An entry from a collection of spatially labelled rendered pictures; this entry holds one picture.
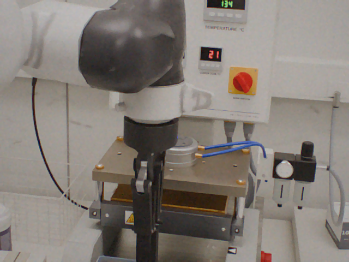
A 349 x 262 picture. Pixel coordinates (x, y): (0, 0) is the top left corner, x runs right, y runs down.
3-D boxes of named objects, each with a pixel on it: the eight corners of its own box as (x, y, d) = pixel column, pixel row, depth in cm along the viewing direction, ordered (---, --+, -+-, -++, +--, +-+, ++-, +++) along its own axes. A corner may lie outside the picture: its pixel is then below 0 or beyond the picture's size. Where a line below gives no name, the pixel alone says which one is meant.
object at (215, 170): (124, 165, 130) (125, 108, 126) (267, 181, 126) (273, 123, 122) (91, 216, 108) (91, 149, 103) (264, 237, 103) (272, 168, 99)
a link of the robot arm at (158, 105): (110, 83, 76) (110, 123, 78) (208, 91, 74) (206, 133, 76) (134, 61, 88) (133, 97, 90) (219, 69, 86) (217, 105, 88)
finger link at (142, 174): (157, 146, 82) (149, 159, 77) (156, 181, 83) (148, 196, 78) (140, 144, 82) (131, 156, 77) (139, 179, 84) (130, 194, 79)
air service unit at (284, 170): (253, 199, 128) (259, 134, 123) (322, 207, 126) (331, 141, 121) (252, 209, 123) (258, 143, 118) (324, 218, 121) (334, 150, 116)
